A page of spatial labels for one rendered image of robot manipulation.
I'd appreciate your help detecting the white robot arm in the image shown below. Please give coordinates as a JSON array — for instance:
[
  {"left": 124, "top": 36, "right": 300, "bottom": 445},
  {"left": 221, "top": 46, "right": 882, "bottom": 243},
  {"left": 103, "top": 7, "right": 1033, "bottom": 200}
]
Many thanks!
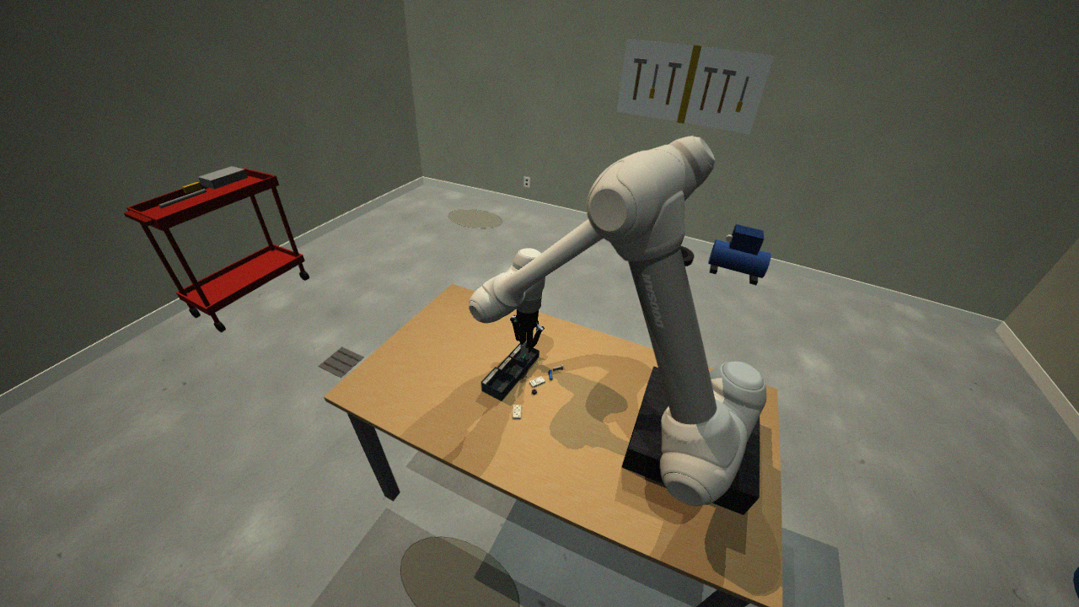
[{"left": 469, "top": 136, "right": 766, "bottom": 506}]

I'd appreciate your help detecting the grey three-compartment labelled bin rack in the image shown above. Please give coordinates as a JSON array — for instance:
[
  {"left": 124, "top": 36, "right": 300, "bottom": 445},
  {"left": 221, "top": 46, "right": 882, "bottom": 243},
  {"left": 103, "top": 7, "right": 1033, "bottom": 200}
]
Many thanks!
[{"left": 481, "top": 343, "right": 540, "bottom": 401}]

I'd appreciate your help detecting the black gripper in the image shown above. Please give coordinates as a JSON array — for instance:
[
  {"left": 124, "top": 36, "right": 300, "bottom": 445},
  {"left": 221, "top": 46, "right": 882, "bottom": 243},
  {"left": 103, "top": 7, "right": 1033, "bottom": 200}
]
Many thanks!
[{"left": 510, "top": 311, "right": 545, "bottom": 360}]

